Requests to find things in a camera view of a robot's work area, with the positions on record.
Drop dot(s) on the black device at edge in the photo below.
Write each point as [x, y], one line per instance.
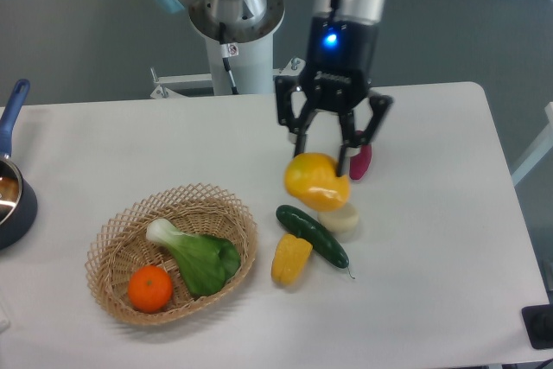
[538, 325]

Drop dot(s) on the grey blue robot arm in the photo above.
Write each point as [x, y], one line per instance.
[242, 21]

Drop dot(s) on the blue saucepan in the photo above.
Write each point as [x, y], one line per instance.
[19, 204]

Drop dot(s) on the yellow bell pepper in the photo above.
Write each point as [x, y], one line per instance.
[291, 255]

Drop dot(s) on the cream round cake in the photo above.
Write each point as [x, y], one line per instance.
[342, 222]

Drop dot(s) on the white frame at right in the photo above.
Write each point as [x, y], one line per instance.
[535, 152]

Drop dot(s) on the woven wicker basket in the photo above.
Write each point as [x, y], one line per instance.
[121, 248]

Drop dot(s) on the purple sweet potato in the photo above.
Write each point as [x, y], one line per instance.
[360, 162]

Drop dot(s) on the dark green cucumber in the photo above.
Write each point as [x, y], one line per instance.
[303, 226]

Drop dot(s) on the orange tangerine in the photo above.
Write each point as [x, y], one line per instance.
[149, 289]

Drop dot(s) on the green bok choy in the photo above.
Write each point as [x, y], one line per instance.
[205, 262]

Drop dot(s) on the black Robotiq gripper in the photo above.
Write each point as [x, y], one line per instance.
[335, 79]

